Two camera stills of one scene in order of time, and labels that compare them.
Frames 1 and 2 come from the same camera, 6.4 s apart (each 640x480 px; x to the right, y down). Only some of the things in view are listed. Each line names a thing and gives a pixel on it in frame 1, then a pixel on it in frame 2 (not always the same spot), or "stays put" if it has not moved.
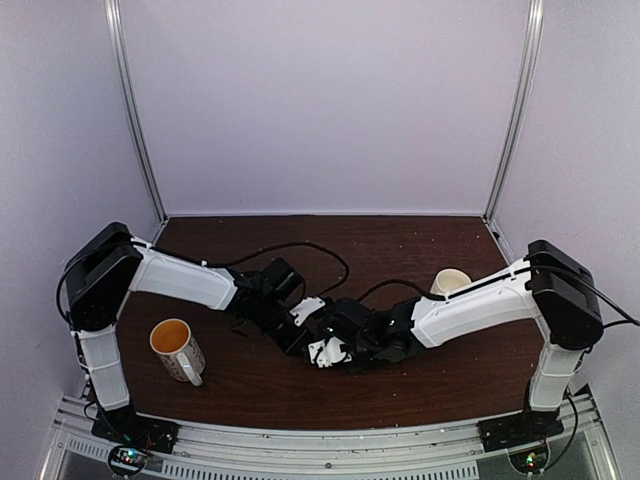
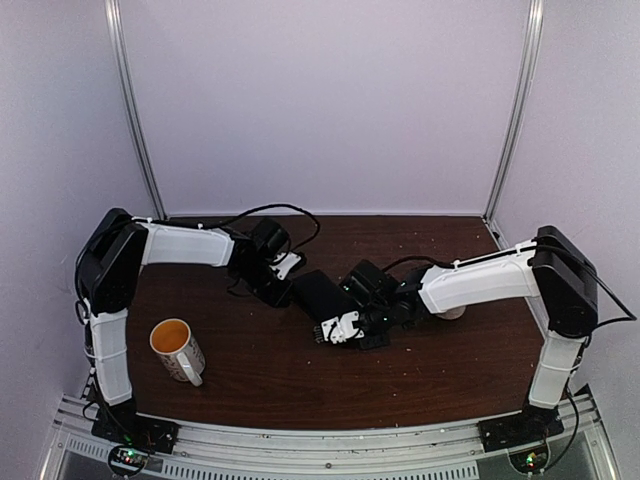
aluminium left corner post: x=118 y=39 stays put
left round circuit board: x=127 y=460 stays put
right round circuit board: x=530 y=461 stays put
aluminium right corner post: x=535 y=26 stays put
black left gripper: x=294 y=345 → x=277 y=299
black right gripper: x=366 y=367 → x=380 y=341
